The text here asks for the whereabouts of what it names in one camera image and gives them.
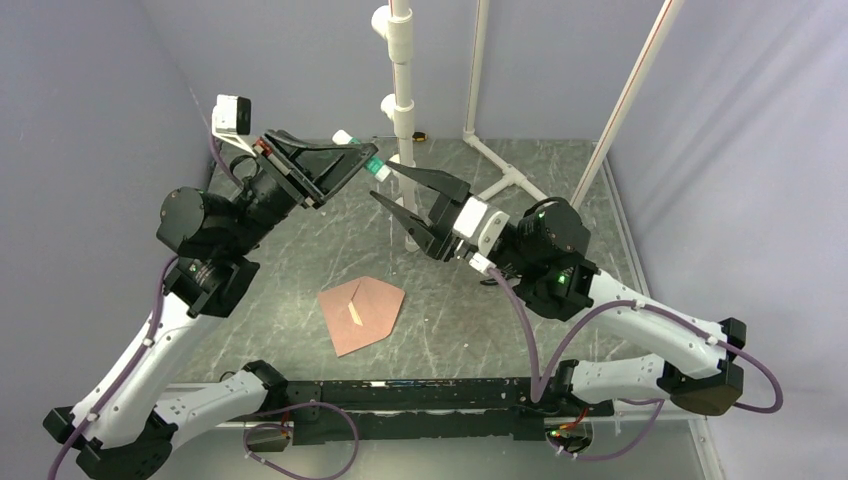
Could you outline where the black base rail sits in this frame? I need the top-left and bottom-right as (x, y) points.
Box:
(221, 376), (614, 446)

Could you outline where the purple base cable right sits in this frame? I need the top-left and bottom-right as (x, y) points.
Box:
(544, 397), (667, 464)

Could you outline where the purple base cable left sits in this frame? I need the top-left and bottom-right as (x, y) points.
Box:
(242, 400), (361, 480)

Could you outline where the cream paper letter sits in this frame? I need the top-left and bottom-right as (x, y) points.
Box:
(347, 302), (363, 326)

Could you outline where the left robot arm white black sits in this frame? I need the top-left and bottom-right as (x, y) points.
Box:
(43, 130), (378, 479)

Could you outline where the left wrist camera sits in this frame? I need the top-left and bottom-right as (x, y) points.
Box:
(211, 94), (254, 156)

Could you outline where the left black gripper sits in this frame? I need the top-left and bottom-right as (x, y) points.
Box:
(224, 128), (378, 255)

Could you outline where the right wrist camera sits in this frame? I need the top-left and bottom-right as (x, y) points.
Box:
(452, 196), (510, 274)

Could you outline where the white PVC pipe frame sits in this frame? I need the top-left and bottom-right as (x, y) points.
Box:
(370, 0), (685, 253)

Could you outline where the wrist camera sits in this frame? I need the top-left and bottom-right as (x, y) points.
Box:
(211, 94), (254, 156)
(452, 196), (510, 274)

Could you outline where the pink brown envelope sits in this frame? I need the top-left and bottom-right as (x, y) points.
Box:
(317, 277), (406, 357)

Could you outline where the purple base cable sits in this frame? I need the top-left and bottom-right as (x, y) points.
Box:
(242, 400), (361, 480)
(544, 397), (667, 464)

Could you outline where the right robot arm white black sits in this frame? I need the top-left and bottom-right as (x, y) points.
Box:
(381, 163), (746, 416)

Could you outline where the green glue stick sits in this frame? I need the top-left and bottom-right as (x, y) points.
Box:
(331, 129), (393, 183)

